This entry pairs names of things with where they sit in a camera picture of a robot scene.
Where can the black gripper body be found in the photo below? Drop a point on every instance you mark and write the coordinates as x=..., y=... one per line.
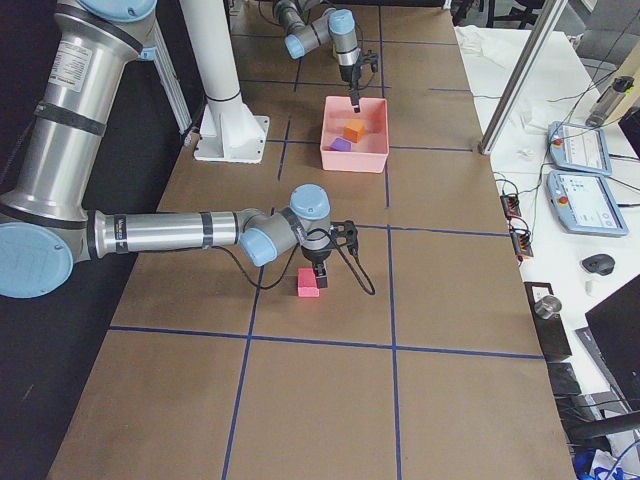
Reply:
x=316, y=260
x=348, y=73

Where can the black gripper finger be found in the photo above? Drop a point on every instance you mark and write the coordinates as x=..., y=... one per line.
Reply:
x=354, y=96
x=321, y=279

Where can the pink red foam block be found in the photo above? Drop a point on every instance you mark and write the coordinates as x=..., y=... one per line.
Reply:
x=307, y=285

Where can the orange foam block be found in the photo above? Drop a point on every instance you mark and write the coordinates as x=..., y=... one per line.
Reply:
x=354, y=130

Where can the purple foam block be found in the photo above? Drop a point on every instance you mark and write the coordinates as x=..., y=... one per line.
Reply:
x=340, y=144

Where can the pink plastic bin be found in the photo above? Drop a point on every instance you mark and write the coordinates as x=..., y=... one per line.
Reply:
x=370, y=154

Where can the metal cylinder weight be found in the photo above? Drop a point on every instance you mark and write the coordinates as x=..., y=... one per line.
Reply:
x=547, y=307

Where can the upper teach pendant tablet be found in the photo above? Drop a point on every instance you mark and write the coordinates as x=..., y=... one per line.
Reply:
x=579, y=148

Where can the teach pendant tablet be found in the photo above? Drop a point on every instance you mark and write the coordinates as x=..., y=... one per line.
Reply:
x=579, y=148
x=584, y=204

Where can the lower teach pendant tablet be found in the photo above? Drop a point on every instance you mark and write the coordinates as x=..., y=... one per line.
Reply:
x=584, y=204

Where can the clear water bottle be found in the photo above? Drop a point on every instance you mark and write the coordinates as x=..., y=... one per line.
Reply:
x=609, y=100

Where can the black computer mouse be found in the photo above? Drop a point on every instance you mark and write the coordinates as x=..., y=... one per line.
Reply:
x=600, y=264

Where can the black laptop monitor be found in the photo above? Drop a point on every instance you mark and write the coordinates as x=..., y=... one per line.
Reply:
x=614, y=325

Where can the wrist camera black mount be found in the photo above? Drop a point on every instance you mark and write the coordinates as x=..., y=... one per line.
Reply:
x=347, y=231

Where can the white pedestal post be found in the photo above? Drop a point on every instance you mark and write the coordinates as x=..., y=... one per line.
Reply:
x=229, y=132

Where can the aluminium frame post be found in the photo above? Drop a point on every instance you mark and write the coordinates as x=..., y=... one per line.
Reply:
x=544, y=26

